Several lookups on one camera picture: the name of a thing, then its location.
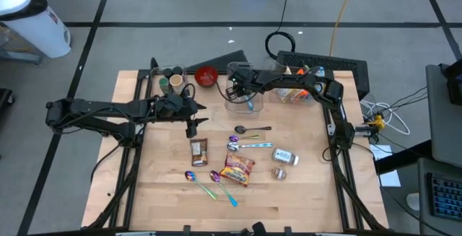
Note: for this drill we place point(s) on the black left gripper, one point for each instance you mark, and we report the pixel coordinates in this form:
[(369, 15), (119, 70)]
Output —
[(173, 108)]

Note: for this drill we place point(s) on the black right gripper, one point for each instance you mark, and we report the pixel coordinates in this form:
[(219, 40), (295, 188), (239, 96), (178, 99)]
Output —
[(242, 77)]

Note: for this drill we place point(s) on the teal plastic spoon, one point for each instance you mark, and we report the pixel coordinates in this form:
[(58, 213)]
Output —
[(250, 105)]

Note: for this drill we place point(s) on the tan lid jar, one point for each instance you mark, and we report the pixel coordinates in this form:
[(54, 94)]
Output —
[(176, 82)]

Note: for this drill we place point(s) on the green lid spice jar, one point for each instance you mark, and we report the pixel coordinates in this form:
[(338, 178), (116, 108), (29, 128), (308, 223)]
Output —
[(164, 84)]

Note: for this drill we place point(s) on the red roast beef ramen packet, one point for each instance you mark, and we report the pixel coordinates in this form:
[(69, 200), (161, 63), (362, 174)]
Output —
[(236, 169)]

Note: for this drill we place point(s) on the orange ramen packet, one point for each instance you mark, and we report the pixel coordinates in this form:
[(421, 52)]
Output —
[(306, 93)]

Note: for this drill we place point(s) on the blue white snack bag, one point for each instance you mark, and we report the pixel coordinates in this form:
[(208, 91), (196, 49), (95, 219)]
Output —
[(319, 70)]

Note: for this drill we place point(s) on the small glass spice jar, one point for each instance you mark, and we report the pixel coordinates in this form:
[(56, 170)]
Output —
[(279, 173)]

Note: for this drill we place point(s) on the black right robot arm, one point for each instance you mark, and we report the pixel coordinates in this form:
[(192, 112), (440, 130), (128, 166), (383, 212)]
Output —
[(288, 81)]

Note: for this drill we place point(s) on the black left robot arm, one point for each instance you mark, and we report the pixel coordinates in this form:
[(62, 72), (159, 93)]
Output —
[(108, 109)]

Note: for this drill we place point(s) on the brown food packet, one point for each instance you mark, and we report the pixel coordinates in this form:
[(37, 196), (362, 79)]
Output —
[(198, 153)]

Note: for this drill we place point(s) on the black triangular panel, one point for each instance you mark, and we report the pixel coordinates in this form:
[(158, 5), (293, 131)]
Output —
[(223, 63)]

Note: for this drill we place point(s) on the red bowl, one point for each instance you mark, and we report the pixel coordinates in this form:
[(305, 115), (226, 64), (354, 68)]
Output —
[(205, 76)]

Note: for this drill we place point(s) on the wide clear plastic bin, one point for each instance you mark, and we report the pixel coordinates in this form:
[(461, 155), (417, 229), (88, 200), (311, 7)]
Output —
[(274, 84)]

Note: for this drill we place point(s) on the sesame seasoning jar white label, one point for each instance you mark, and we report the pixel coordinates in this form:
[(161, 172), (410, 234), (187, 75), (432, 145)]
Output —
[(285, 156)]

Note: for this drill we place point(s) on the black bulky object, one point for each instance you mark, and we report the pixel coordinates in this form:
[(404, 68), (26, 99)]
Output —
[(258, 228)]

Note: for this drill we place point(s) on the black desk leg bar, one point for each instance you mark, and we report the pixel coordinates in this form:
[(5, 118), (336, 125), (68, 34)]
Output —
[(400, 158)]

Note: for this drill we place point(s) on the white paper sheet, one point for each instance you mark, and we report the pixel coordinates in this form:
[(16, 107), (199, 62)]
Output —
[(391, 178)]

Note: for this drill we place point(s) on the white trash can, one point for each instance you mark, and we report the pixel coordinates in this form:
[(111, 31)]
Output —
[(32, 19)]

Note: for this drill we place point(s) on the black caster foot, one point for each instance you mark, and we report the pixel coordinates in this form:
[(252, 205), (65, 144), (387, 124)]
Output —
[(5, 99)]

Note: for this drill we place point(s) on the grey computer mouse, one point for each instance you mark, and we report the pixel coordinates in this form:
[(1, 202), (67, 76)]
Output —
[(413, 201)]

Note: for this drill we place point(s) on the light grey side table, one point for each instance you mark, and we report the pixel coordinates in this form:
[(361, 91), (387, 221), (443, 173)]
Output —
[(444, 127)]

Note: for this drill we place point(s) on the dark grey desk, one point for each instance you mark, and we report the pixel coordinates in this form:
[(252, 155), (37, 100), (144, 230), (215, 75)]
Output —
[(424, 192)]

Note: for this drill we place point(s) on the black box device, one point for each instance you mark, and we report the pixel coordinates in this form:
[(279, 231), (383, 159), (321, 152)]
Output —
[(454, 84)]

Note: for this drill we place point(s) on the backlit black keyboard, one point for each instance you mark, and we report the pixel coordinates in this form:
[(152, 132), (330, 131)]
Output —
[(445, 196)]

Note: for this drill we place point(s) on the black aluminium table frame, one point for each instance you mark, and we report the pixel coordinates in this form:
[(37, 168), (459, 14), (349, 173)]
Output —
[(132, 192)]

